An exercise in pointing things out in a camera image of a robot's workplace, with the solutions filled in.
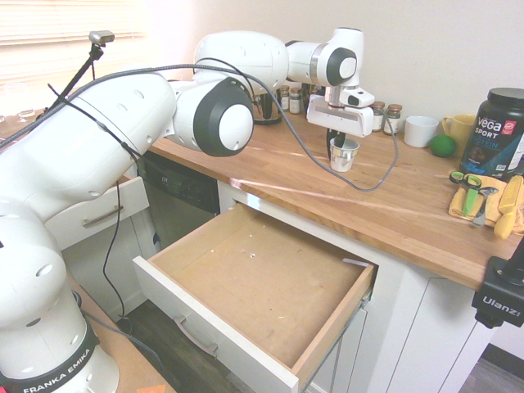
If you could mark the white kitchen cabinet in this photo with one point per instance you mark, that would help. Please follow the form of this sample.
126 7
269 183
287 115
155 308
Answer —
409 307

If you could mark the thin black camera stand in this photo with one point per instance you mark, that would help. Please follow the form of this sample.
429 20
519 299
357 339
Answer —
78 75

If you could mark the small steel mug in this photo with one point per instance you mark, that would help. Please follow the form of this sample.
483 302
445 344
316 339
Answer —
341 161

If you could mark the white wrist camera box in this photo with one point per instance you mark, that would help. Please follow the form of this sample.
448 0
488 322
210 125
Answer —
358 98

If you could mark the small white drawer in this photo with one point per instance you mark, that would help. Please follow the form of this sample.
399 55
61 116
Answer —
123 196

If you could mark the white window blinds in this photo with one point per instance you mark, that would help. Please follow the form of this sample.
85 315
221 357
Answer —
41 24

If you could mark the yellow ceramic mug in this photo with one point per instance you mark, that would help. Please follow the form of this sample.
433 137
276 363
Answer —
460 131

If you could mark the black Ulanzi clamp stand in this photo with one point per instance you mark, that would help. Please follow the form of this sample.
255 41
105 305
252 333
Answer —
495 294

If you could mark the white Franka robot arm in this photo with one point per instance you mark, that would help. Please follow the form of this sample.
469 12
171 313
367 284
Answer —
123 123

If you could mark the spice jar dark lid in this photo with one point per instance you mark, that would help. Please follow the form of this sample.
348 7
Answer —
296 101
285 99

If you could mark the orange tape piece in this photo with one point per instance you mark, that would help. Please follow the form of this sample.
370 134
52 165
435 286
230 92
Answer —
151 389

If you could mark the white ceramic mug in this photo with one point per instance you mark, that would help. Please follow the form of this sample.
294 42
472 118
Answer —
421 133

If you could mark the black protein powder tub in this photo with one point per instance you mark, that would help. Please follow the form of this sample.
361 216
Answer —
491 135

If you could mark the spice jar copper lid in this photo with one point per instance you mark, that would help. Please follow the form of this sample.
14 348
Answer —
378 118
394 120

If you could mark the stainless steel dishwasher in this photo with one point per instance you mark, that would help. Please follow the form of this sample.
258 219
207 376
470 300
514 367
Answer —
180 204

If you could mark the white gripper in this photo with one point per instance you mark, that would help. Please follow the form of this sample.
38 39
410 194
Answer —
335 118

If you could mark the stainless steel electric kettle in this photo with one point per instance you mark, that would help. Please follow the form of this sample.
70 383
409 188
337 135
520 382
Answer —
268 108

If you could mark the yellow cloth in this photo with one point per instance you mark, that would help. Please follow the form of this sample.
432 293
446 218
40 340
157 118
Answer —
456 206

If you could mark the large open wooden drawer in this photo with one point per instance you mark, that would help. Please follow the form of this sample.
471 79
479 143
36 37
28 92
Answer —
254 278

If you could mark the green lime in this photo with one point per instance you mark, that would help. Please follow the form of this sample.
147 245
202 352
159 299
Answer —
443 146

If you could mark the gray camera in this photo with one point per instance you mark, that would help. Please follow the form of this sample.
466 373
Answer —
101 37

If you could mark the green black scissors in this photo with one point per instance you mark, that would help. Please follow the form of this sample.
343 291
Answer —
470 200

